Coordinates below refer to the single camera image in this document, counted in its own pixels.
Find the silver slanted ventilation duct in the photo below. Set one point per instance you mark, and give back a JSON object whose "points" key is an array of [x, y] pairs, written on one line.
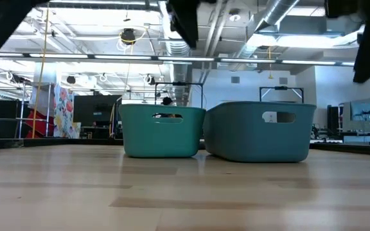
{"points": [[268, 19]]}

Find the black speaker box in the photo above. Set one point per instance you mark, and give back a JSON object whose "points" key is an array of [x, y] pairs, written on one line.
{"points": [[332, 118]]}

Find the silver spiral ventilation duct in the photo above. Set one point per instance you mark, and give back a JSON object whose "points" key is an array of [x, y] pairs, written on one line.
{"points": [[180, 70]]}

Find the blue teal plastic bin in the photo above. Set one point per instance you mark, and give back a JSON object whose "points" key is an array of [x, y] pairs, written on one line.
{"points": [[255, 141]]}

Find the black screen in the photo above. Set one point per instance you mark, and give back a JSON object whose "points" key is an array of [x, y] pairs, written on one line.
{"points": [[92, 110]]}

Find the person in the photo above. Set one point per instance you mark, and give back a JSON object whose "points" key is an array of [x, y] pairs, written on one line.
{"points": [[167, 101]]}

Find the green teal plastic bin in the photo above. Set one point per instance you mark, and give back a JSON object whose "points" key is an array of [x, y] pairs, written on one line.
{"points": [[161, 138]]}

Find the floral patterned panel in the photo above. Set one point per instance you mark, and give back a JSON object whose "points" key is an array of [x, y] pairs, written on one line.
{"points": [[64, 112]]}

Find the metal rack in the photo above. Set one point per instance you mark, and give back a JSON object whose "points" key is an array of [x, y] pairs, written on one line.
{"points": [[22, 106]]}

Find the long ceiling light strip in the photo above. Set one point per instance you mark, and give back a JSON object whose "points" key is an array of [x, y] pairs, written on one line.
{"points": [[124, 57], [252, 60]]}

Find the black ceiling camera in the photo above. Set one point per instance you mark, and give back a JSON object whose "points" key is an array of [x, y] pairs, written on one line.
{"points": [[128, 36], [151, 80], [71, 79]]}

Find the red slanted board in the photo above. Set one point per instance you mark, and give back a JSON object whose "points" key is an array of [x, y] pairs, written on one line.
{"points": [[42, 125]]}

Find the black aluminium table frame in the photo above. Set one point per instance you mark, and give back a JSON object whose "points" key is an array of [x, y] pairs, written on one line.
{"points": [[43, 142]]}

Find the round ceiling device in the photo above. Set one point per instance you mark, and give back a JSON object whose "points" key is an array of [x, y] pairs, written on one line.
{"points": [[235, 17]]}

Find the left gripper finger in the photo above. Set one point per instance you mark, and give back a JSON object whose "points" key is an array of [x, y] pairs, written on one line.
{"points": [[186, 22]]}

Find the grey monitor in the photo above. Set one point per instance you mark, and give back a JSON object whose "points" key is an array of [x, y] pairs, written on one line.
{"points": [[363, 110]]}

